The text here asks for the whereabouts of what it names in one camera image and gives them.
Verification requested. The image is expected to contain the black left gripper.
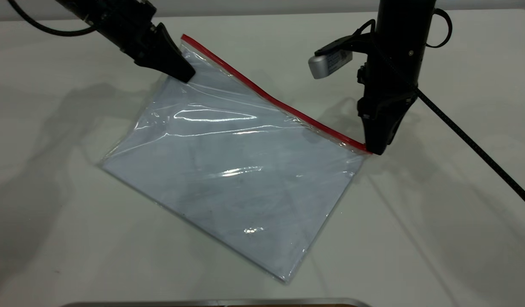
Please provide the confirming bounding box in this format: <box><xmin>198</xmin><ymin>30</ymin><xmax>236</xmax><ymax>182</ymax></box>
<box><xmin>85</xmin><ymin>0</ymin><xmax>196</xmax><ymax>83</ymax></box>

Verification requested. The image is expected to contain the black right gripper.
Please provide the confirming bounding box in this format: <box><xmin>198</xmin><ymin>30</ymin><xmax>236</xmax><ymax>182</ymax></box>
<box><xmin>357</xmin><ymin>47</ymin><xmax>425</xmax><ymax>155</ymax></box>

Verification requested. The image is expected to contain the clear plastic zipper bag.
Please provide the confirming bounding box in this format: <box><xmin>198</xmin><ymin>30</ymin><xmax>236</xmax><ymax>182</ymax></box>
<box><xmin>101</xmin><ymin>34</ymin><xmax>372</xmax><ymax>284</ymax></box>

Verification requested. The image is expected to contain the grey table edge strip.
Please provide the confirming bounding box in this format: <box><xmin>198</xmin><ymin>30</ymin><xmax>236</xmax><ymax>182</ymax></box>
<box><xmin>60</xmin><ymin>298</ymin><xmax>372</xmax><ymax>307</ymax></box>

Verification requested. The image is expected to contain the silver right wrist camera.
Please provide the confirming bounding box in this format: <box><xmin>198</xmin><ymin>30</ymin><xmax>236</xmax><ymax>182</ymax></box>
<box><xmin>308</xmin><ymin>36</ymin><xmax>353</xmax><ymax>79</ymax></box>

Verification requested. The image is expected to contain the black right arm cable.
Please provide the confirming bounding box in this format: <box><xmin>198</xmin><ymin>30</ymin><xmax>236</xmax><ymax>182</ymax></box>
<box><xmin>416</xmin><ymin>8</ymin><xmax>525</xmax><ymax>212</ymax></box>

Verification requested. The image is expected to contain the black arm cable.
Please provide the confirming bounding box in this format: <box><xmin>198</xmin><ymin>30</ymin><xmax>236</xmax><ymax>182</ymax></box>
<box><xmin>416</xmin><ymin>8</ymin><xmax>525</xmax><ymax>212</ymax></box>
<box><xmin>6</xmin><ymin>0</ymin><xmax>96</xmax><ymax>37</ymax></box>

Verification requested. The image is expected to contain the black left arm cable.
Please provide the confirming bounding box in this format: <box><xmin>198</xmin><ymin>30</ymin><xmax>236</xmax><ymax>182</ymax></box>
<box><xmin>6</xmin><ymin>0</ymin><xmax>96</xmax><ymax>37</ymax></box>

